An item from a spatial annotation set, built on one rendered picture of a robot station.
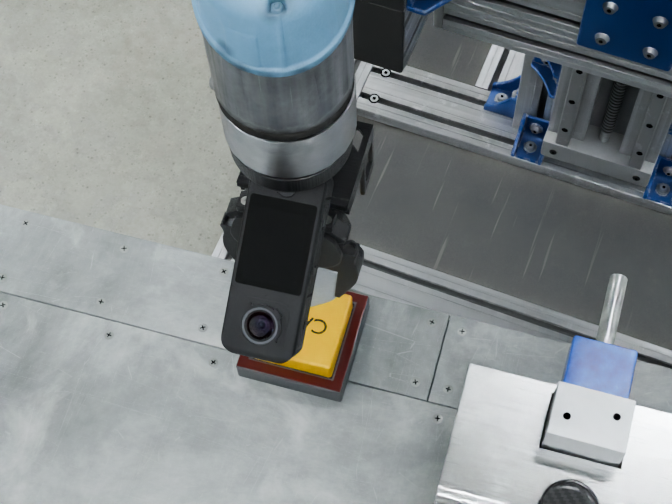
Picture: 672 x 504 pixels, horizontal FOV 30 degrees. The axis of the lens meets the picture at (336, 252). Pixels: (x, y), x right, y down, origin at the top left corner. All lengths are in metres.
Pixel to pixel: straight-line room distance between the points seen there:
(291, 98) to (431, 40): 1.19
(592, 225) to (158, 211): 0.66
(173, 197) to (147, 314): 0.98
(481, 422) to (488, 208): 0.86
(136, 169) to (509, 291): 0.65
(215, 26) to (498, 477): 0.37
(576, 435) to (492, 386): 0.07
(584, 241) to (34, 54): 0.96
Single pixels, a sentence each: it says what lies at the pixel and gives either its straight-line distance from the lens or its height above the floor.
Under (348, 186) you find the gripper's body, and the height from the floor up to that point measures 1.01.
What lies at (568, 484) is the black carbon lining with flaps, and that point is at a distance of 0.82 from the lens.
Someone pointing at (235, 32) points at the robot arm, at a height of 1.20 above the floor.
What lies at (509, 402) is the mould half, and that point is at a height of 0.89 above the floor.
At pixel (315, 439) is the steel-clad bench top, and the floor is 0.80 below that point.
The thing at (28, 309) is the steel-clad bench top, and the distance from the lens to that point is 0.99.
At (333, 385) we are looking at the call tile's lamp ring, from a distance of 0.91.
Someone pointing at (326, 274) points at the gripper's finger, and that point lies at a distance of 0.81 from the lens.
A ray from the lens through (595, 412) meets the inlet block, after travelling 0.81.
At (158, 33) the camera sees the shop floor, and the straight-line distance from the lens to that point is 2.10.
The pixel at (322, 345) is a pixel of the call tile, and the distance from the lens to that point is 0.90.
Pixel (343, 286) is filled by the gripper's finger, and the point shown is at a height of 0.93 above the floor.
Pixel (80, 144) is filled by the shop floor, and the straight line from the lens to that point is 2.01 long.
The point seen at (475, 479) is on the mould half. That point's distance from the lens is 0.81.
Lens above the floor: 1.67
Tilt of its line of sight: 64 degrees down
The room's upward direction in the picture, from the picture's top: 4 degrees counter-clockwise
